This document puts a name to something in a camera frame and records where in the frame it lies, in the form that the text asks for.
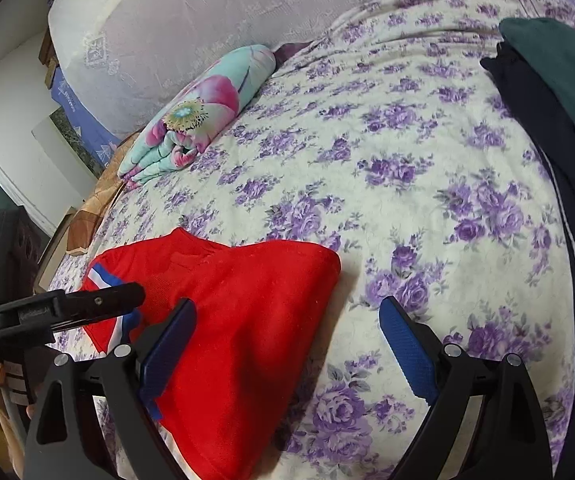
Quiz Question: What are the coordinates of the red track pants striped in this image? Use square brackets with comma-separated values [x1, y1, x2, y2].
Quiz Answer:
[81, 229, 341, 479]

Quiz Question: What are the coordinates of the dark green garment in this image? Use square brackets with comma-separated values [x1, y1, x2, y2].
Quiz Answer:
[499, 18, 575, 125]

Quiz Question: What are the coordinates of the brown satin pillow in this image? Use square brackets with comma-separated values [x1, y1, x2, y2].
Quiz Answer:
[66, 132, 138, 256]

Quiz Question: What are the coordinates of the floral turquoise folded quilt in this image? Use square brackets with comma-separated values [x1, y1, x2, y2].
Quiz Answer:
[118, 44, 276, 188]

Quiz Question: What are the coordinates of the purple floral bed sheet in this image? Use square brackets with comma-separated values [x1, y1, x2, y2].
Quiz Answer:
[46, 0, 575, 480]

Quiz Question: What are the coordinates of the white lace canopy cloth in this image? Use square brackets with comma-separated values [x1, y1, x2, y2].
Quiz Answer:
[48, 0, 371, 136]

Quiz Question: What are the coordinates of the person left hand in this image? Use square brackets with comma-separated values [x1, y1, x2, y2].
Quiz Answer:
[0, 363, 25, 479]

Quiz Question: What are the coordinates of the blue hanging poster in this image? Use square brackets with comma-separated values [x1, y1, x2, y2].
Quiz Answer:
[51, 66, 121, 167]

